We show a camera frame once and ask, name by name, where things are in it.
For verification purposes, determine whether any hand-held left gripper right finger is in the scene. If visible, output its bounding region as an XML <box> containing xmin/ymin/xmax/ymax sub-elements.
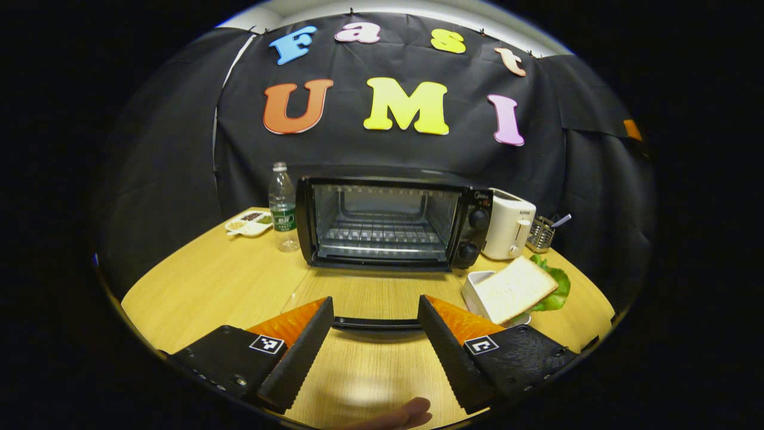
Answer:
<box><xmin>418</xmin><ymin>294</ymin><xmax>580</xmax><ymax>414</ymax></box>

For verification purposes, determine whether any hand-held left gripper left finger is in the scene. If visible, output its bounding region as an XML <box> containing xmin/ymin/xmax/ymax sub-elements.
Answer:
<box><xmin>167</xmin><ymin>296</ymin><xmax>335</xmax><ymax>414</ymax></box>

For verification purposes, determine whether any white bread slice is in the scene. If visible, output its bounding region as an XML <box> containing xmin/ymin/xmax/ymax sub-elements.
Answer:
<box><xmin>473</xmin><ymin>256</ymin><xmax>560</xmax><ymax>325</ymax></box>

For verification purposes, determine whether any green lettuce leaf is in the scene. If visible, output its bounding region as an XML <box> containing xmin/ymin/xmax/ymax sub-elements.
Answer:
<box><xmin>507</xmin><ymin>254</ymin><xmax>571</xmax><ymax>326</ymax></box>

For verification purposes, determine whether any black electric oven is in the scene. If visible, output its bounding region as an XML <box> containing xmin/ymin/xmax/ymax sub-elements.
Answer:
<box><xmin>281</xmin><ymin>175</ymin><xmax>494</xmax><ymax>333</ymax></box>

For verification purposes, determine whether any white rectangular tray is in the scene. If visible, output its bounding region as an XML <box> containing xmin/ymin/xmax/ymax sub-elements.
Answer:
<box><xmin>461</xmin><ymin>270</ymin><xmax>532</xmax><ymax>326</ymax></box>

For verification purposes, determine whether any clear plastic water bottle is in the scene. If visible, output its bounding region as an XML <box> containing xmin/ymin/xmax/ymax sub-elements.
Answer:
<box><xmin>268</xmin><ymin>162</ymin><xmax>300</xmax><ymax>253</ymax></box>

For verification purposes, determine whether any white toaster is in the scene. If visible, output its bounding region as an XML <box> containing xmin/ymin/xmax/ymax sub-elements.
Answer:
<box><xmin>482</xmin><ymin>188</ymin><xmax>537</xmax><ymax>260</ymax></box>

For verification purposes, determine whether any white divided dish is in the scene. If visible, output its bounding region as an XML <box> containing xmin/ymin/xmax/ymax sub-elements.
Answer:
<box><xmin>224</xmin><ymin>210</ymin><xmax>274</xmax><ymax>238</ymax></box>

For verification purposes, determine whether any metal mesh utensil holder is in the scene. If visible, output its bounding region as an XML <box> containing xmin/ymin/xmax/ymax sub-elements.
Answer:
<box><xmin>526</xmin><ymin>215</ymin><xmax>556</xmax><ymax>253</ymax></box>

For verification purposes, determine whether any black backdrop cloth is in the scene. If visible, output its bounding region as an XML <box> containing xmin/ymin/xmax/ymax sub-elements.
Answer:
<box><xmin>95</xmin><ymin>12</ymin><xmax>657</xmax><ymax>311</ymax></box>

